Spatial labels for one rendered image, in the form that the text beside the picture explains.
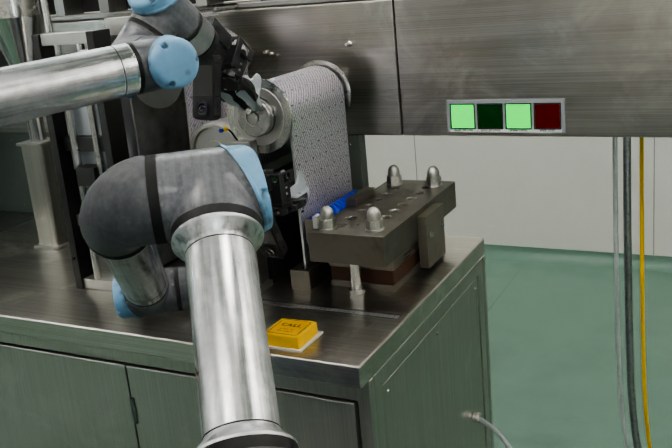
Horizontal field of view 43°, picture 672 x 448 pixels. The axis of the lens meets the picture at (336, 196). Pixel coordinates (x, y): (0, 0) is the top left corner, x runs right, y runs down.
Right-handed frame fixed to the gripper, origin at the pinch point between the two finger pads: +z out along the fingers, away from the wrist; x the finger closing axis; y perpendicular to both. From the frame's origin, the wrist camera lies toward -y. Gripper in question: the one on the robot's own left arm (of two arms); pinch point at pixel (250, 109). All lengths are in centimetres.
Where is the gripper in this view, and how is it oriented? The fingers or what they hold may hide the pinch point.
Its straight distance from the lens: 163.2
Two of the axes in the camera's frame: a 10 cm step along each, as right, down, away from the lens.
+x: -8.9, -0.4, 4.6
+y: 2.2, -9.1, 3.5
